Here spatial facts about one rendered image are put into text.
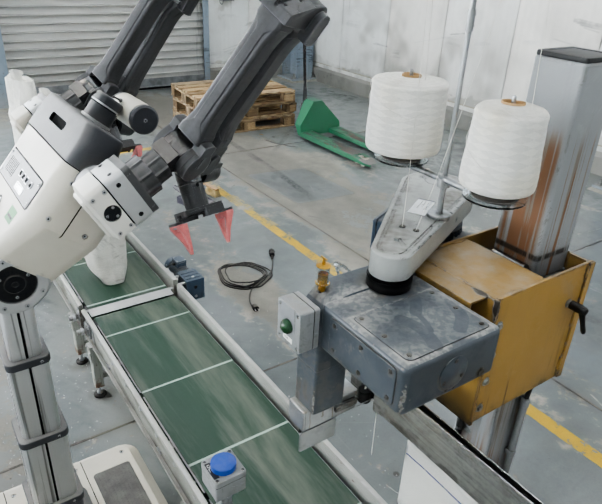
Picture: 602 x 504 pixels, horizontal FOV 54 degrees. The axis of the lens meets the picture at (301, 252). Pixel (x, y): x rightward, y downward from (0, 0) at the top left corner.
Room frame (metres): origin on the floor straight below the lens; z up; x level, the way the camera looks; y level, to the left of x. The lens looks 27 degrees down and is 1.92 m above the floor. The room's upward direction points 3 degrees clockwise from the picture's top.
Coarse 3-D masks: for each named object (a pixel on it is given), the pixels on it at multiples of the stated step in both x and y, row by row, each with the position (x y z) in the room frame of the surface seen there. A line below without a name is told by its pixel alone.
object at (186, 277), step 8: (168, 264) 2.76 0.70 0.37; (176, 264) 2.70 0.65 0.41; (184, 264) 2.72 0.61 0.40; (176, 272) 2.69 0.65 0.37; (184, 272) 2.65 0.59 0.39; (192, 272) 2.65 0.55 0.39; (184, 280) 2.57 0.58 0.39; (192, 280) 2.57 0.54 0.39; (200, 280) 2.60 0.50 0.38; (192, 288) 2.57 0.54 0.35; (200, 288) 2.59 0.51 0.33; (200, 296) 2.59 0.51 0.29
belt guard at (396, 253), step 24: (408, 192) 1.30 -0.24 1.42; (432, 192) 1.31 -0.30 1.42; (456, 192) 1.32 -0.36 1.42; (408, 216) 1.16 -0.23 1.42; (456, 216) 1.22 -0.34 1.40; (384, 240) 1.04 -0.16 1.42; (408, 240) 1.04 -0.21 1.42; (432, 240) 1.08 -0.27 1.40; (384, 264) 0.97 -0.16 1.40; (408, 264) 0.98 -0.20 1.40
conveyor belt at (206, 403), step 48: (144, 336) 2.10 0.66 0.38; (192, 336) 2.12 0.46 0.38; (144, 384) 1.79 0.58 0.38; (192, 384) 1.80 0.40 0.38; (240, 384) 1.82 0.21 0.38; (192, 432) 1.55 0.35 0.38; (240, 432) 1.56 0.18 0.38; (288, 432) 1.57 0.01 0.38; (288, 480) 1.36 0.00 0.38; (336, 480) 1.37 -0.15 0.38
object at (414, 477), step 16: (416, 448) 0.91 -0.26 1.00; (416, 464) 0.90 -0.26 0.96; (432, 464) 0.87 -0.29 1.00; (400, 480) 0.93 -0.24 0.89; (416, 480) 0.90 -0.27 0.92; (432, 480) 0.87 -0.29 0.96; (448, 480) 0.84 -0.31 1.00; (400, 496) 0.92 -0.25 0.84; (416, 496) 0.89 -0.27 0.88; (432, 496) 0.86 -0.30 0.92; (448, 496) 0.83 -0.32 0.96; (464, 496) 0.80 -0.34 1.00
